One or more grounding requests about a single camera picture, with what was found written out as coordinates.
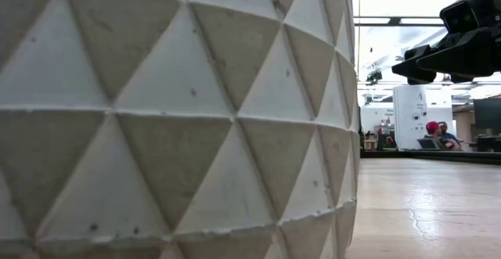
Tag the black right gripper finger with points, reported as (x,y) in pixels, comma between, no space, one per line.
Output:
(466,53)
(411,73)

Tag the white pillar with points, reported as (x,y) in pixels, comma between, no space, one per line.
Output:
(409,110)

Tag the black ceiling spotlight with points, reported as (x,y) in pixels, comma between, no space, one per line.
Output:
(373,76)

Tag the person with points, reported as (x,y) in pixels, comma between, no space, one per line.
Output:
(450,137)
(432,132)

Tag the black monitor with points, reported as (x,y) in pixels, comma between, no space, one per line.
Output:
(487,114)

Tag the white geometric plant pot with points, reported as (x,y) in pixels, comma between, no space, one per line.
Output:
(176,134)

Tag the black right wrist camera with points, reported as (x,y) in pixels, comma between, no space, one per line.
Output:
(462,16)

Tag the black aluminium rig frame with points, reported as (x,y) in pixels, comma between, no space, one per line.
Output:
(430,156)

